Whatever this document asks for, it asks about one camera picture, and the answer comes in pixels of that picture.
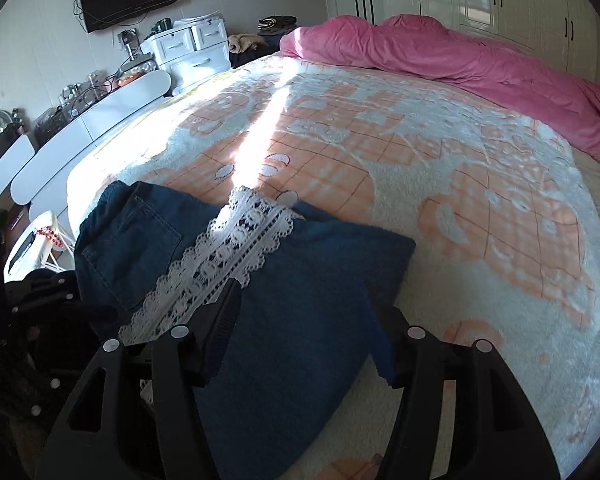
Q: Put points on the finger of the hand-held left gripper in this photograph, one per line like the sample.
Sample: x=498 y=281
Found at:
x=45 y=290
x=75 y=320

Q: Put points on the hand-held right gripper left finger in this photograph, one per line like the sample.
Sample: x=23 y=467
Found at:
x=219 y=321

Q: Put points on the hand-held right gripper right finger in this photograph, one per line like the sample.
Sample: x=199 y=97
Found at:
x=382 y=355

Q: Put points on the blue denim pants lace trim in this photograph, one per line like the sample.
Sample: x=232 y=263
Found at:
x=290 y=285

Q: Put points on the white stool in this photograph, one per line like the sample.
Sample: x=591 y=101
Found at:
x=22 y=250

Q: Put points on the white footboard panels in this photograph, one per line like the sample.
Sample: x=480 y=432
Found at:
x=105 y=110

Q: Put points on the white and orange fleece blanket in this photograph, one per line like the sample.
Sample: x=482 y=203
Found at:
x=430 y=160

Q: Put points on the white drawer chest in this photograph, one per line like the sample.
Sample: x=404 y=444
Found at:
x=190 y=55

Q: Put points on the navy cloth pile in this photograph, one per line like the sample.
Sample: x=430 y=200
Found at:
x=260 y=55

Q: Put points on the beige crumpled cloth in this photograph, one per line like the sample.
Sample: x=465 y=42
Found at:
x=242 y=42

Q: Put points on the dark striped folded clothes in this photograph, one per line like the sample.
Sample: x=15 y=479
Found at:
x=277 y=24

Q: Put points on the pink duvet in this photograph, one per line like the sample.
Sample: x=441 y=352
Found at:
x=430 y=55

